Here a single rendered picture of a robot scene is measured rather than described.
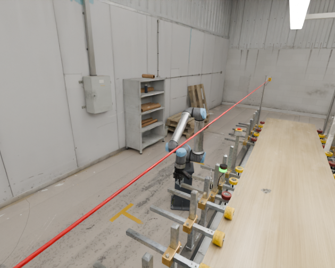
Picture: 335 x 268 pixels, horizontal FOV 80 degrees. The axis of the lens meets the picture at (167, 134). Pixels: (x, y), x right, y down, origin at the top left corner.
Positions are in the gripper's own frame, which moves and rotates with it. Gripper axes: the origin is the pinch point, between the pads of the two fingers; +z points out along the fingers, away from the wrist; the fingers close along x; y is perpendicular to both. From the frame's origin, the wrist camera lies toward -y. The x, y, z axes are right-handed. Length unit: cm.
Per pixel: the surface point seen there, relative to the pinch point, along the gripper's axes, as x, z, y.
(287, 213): -2, -8, -86
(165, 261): 80, -13, -30
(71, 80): -59, -76, 227
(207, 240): 25.8, 20.5, -37.3
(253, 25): -802, -247, 96
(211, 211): 3.1, 12.5, -32.2
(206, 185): 22.7, -25.9, -30.6
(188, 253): 51, 13, -32
